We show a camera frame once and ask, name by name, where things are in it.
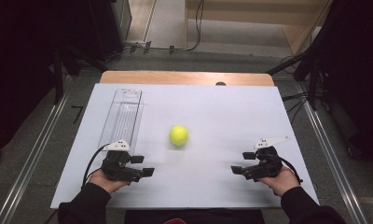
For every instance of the person's left hand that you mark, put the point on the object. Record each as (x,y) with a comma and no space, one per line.
(105,183)

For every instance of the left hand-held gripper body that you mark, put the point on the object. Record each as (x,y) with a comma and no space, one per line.
(117,165)

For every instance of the aluminium floor rail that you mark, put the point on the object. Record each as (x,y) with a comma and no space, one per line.
(334,161)
(35,155)

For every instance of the wooden table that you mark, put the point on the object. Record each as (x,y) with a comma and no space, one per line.
(175,77)

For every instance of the person's right hand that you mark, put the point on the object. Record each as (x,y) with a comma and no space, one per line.
(282,182)

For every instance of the dark cabinet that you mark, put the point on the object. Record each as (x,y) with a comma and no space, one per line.
(110,25)

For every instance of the black metal stand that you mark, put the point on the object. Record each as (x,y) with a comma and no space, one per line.
(312,71)
(58,71)

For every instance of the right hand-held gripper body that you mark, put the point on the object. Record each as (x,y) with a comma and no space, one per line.
(265,166)

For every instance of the yellow tennis ball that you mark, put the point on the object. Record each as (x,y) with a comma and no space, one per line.
(178,135)

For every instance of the person's dark shirt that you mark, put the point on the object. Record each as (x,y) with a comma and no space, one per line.
(194,217)

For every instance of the white board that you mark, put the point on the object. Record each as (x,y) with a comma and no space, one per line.
(222,124)

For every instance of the clear plastic ball tube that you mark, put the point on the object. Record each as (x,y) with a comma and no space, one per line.
(124,115)

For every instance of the light wooden shelf unit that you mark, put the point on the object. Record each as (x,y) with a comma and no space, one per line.
(262,15)

